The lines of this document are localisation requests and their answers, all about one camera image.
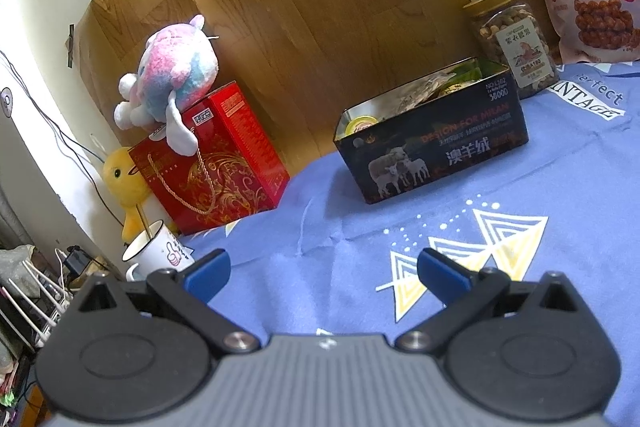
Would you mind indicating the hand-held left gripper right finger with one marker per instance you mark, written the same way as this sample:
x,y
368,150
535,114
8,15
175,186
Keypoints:
x,y
442,277

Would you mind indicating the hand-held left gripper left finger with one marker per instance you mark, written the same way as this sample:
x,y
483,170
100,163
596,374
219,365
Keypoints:
x,y
207,277

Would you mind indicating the black printed storage box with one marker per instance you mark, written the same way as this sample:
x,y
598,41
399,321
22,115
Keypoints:
x,y
450,142

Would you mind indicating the white mug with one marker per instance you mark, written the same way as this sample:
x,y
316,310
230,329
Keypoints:
x,y
160,252

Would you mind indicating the wooden stick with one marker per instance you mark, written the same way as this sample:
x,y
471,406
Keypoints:
x,y
145,219

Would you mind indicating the blue printed cloth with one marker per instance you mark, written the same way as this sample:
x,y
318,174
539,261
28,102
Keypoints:
x,y
350,247

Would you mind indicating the red gift box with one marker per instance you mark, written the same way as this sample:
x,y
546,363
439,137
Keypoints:
x,y
225,167

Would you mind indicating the yellow plush toy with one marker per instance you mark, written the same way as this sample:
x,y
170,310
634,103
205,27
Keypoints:
x,y
125,177

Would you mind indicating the black power adapter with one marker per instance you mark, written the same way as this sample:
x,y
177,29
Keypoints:
x,y
77,261

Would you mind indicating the grey crumpled bag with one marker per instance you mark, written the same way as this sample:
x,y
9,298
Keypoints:
x,y
15,264

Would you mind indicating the green snack packet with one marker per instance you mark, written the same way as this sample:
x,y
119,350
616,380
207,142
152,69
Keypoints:
x,y
475,69

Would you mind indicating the pink plush toy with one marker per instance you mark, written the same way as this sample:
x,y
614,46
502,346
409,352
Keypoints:
x,y
170,62

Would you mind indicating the nut jar with wooden lid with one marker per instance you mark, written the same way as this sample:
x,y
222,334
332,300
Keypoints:
x,y
515,42

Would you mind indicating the black tape strip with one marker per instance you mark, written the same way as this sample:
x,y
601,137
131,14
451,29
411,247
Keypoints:
x,y
70,47

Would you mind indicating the round white wall fixture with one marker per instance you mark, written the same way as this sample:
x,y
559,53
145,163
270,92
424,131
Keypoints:
x,y
5,102

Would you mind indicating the wood pattern wall sheet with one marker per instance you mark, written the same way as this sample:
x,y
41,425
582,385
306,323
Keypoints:
x,y
300,7

